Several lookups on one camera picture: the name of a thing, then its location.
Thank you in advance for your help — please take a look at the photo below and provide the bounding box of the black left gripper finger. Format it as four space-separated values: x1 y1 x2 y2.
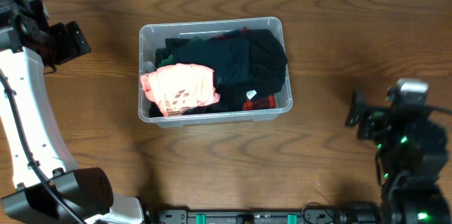
49 22 79 64
66 21 91 57

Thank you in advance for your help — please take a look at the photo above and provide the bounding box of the dark green garment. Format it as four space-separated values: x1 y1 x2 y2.
155 37 204 68

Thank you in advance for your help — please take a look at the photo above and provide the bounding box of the red plaid flannel garment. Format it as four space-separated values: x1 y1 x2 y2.
215 27 278 112

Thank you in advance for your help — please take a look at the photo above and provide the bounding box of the black garment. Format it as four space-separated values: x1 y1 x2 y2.
148 38 190 117

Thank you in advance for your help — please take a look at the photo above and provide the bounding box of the black shirt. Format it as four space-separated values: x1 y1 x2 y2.
213 28 287 112

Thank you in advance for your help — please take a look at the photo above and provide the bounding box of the pink printed t-shirt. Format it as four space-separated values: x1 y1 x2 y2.
140 64 220 117

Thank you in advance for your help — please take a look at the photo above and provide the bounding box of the dark navy shirt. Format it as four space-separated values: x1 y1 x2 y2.
172 38 251 92

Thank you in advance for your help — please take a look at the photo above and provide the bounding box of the clear plastic storage container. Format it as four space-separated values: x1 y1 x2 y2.
138 16 293 128

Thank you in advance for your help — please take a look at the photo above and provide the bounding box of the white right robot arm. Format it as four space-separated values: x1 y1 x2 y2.
340 89 451 223

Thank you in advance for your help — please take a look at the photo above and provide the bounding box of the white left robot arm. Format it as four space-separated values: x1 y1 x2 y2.
1 0 148 223

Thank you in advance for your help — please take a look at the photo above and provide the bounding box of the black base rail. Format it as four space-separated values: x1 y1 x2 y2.
155 201 382 224

